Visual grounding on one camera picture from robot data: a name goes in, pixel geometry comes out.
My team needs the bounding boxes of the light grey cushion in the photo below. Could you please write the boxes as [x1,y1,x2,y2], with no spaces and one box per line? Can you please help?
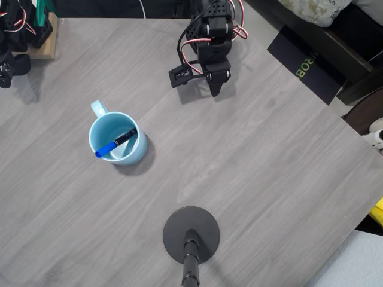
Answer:
[351,0,383,17]

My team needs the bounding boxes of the light blue ceramic mug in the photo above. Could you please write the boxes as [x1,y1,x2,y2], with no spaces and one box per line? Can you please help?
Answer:
[88,100,148,167]

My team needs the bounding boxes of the yellow object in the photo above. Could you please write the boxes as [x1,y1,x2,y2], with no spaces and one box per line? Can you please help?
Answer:
[368,197,383,227]

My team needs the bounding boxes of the blue capped black marker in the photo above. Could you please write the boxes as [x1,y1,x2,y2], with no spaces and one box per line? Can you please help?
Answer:
[95,127,138,158]

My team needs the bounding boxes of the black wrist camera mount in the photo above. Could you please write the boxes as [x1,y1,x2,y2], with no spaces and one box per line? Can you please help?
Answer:
[168,61,205,88]

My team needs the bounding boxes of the dark brown round furniture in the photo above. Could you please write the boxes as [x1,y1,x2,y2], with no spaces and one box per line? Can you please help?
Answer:
[341,88,383,137]

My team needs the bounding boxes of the black camera cable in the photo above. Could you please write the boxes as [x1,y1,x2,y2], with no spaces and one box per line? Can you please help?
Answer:
[175,14,200,69]

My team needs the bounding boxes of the light blue grey cloth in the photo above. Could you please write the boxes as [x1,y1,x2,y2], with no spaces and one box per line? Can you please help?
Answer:
[302,228,383,287]

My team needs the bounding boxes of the camouflage pattern pillow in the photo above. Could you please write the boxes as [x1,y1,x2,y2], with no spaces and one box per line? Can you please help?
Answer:
[278,0,354,28]

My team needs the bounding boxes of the black round-base camera stand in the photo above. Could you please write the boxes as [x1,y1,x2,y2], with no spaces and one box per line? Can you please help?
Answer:
[162,206,221,287]

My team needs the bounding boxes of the black box green lettering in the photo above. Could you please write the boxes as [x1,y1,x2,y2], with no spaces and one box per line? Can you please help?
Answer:
[266,24,348,106]

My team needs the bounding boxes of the white object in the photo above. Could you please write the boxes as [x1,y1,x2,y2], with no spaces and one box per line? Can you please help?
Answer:
[361,118,383,155]

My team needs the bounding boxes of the wooden base board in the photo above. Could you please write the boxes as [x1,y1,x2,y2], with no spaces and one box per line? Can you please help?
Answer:
[11,11,58,60]

